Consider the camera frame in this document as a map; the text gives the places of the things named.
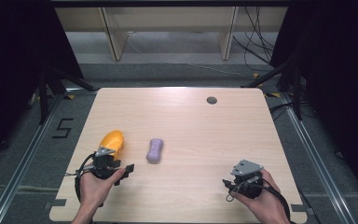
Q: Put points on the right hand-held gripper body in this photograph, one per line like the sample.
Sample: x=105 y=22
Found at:
x=247 y=174

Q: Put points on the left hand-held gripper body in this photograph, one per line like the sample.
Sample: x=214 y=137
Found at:
x=103 y=162

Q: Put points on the orange plastic scoop-shaped toy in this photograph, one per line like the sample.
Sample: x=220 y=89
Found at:
x=113 y=141

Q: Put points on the person's left hand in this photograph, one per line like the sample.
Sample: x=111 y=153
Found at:
x=93 y=189

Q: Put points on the person's right hand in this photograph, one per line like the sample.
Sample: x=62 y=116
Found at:
x=268 y=202

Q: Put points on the purple peanut-shaped soft toy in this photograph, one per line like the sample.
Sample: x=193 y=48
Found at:
x=154 y=151

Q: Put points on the yellow floor tape piece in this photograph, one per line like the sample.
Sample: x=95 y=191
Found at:
x=256 y=75
x=275 y=94
x=71 y=97

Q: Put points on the grey round table grommet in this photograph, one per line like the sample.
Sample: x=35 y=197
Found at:
x=211 y=100

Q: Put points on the black metal stand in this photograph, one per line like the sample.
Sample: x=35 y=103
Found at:
x=43 y=99
x=296 y=93

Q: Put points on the black curtain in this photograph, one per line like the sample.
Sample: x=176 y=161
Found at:
x=338 y=77
x=12 y=62

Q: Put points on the metal floor rail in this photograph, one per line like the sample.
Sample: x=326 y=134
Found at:
x=21 y=168
x=320 y=158

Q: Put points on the light wooden desk frame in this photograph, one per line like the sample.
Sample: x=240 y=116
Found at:
x=115 y=34

